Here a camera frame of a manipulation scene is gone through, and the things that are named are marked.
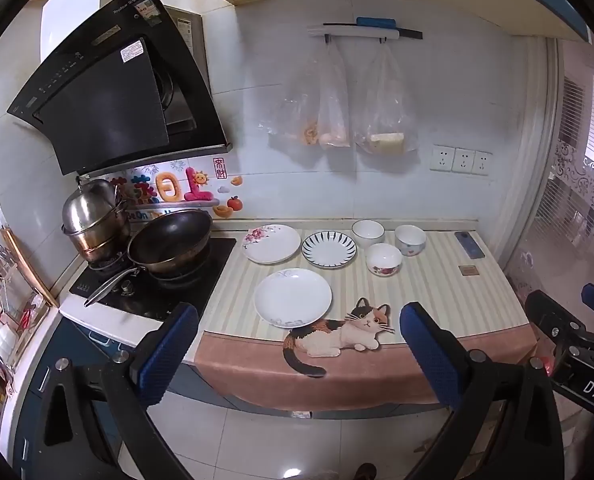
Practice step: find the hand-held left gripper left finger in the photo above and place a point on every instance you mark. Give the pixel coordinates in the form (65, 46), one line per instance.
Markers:
(169, 355)

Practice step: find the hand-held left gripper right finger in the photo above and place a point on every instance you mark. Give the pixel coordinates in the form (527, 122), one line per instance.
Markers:
(432, 355)

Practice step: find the white bowl red flowers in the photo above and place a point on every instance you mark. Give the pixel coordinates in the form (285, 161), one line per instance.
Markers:
(384, 260)

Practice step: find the white bowl small print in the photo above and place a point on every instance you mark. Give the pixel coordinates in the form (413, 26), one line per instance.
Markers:
(410, 241)

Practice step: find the plain white plate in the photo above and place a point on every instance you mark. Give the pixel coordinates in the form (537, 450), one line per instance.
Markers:
(293, 297)

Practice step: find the blue striped plate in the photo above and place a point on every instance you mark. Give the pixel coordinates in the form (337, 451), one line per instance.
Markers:
(329, 250)

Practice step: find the pink floral white plate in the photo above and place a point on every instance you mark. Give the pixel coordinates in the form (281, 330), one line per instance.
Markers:
(272, 245)

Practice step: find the black gas stove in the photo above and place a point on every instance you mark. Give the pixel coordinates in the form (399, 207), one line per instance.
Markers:
(177, 295)

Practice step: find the striped cat print cloth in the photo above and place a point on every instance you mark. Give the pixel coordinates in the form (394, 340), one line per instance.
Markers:
(442, 285)

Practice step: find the brown square coaster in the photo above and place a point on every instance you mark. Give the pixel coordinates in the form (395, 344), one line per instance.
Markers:
(468, 270)

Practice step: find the blue phone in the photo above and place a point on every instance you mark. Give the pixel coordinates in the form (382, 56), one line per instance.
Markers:
(469, 245)

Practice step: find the dark wok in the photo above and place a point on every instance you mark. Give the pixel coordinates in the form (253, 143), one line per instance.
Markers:
(169, 237)

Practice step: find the white bowl blue rim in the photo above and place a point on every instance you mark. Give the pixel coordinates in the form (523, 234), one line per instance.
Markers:
(368, 232)

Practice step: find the frosted glass sliding door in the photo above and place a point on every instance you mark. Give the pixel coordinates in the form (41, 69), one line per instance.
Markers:
(572, 160)

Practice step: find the stainless steel steamer pot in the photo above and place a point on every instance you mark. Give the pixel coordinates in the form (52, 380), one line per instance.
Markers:
(87, 215)

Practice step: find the wooden cutting board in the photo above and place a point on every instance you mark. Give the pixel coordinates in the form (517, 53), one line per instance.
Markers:
(29, 267)

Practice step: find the colourful printed packet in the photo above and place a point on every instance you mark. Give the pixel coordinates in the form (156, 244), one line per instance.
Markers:
(177, 187)

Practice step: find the clear bag pale block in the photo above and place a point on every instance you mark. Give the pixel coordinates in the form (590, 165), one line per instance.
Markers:
(387, 125)

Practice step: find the narrow clear plastic bag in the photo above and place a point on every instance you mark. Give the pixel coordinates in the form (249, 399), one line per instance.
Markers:
(334, 110)

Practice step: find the black range hood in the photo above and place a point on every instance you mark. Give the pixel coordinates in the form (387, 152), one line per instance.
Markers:
(102, 95)

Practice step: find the clear bag orange contents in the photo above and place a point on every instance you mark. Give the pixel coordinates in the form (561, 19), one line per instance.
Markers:
(297, 110)

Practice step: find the white wall socket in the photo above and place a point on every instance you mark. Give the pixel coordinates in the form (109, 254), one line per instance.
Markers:
(442, 158)
(482, 163)
(463, 161)

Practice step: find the white wall hook rack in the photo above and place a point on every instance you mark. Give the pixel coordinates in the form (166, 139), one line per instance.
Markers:
(352, 31)

